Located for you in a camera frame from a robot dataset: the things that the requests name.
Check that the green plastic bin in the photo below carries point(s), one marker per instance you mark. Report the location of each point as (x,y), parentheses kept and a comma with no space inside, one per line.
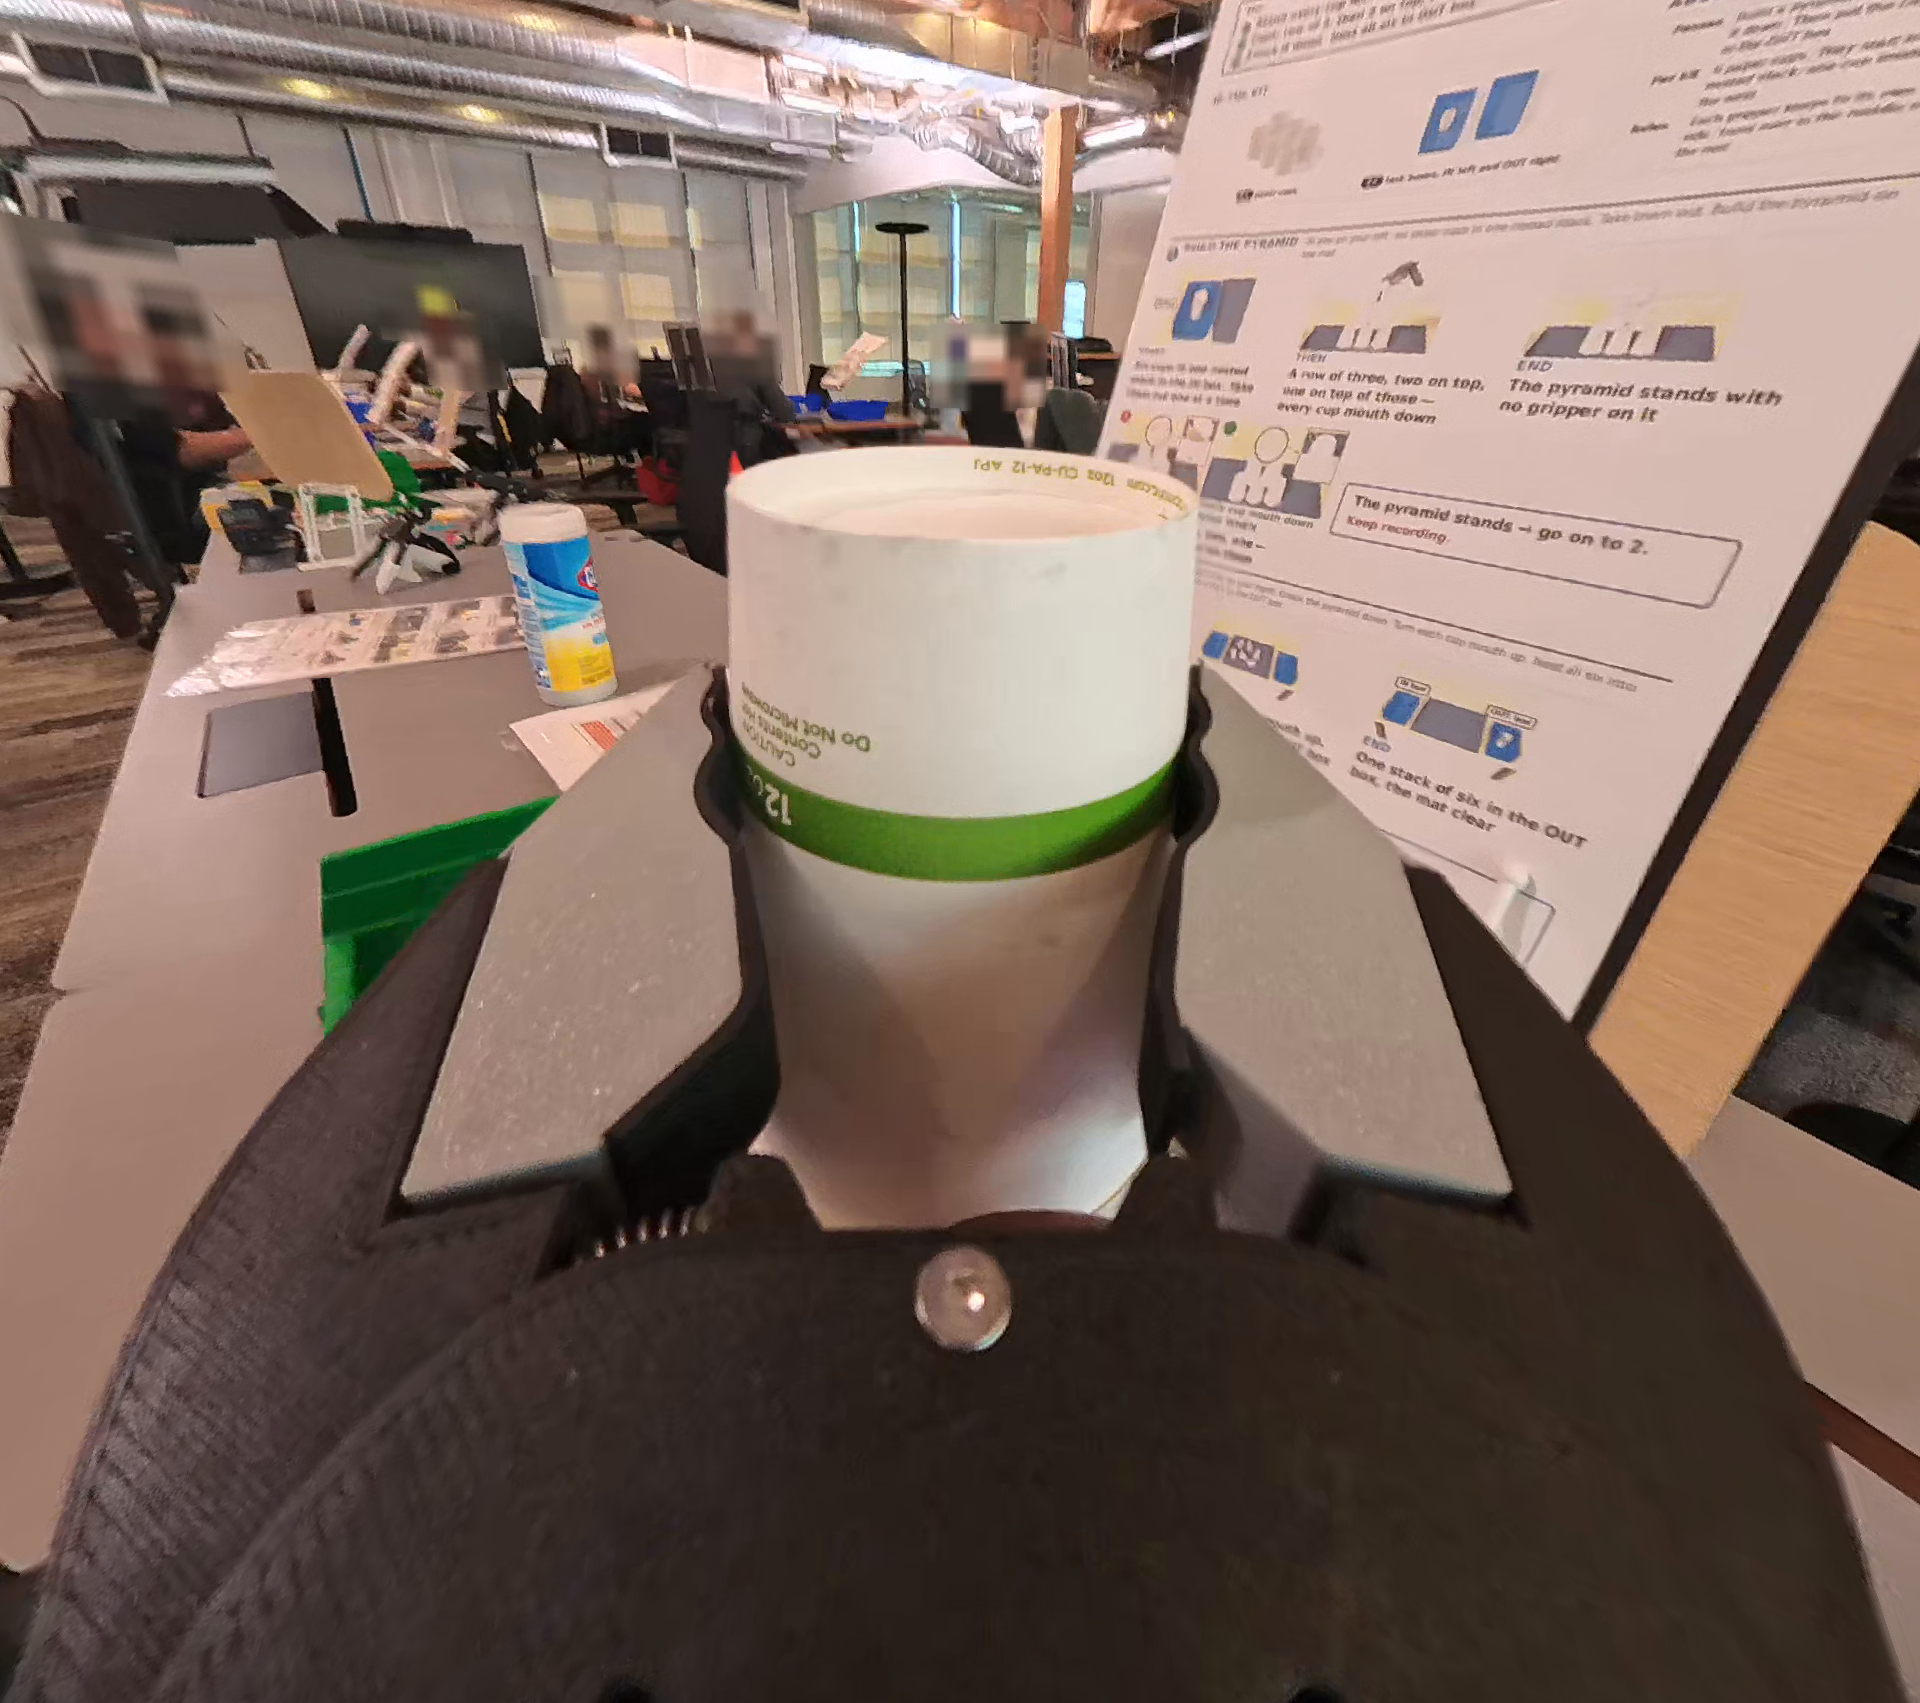
(404,908)

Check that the printed paper sheet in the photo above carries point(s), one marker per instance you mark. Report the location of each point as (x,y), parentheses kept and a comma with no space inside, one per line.
(345,646)

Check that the black floor lamp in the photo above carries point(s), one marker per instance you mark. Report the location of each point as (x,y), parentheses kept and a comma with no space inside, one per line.
(904,226)

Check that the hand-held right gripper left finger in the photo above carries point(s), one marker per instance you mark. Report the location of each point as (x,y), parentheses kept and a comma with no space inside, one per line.
(601,984)

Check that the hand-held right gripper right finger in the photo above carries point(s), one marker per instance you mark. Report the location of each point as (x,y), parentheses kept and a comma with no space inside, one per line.
(1305,984)

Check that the white hand tool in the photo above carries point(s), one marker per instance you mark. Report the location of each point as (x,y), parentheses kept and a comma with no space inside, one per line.
(412,556)

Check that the brown jacket on rack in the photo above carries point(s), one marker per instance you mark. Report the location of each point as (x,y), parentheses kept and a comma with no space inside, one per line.
(68,502)

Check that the black monitor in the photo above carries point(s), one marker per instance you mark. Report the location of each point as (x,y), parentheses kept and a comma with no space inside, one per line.
(391,300)

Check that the dark green chair back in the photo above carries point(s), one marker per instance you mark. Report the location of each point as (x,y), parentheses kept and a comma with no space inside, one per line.
(1072,420)

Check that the plain wooden board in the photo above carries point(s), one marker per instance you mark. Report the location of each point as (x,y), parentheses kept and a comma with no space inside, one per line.
(309,428)

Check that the paper with orange print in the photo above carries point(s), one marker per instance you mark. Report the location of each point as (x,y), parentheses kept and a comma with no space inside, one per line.
(585,744)

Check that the printed instruction sheet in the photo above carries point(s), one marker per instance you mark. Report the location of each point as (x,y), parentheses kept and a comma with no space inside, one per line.
(1574,232)

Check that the disinfectant wipes canister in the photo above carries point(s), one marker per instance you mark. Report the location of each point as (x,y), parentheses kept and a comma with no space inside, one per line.
(563,624)

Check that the white paper cup green band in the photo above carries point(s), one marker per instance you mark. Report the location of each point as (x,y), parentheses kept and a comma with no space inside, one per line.
(960,654)

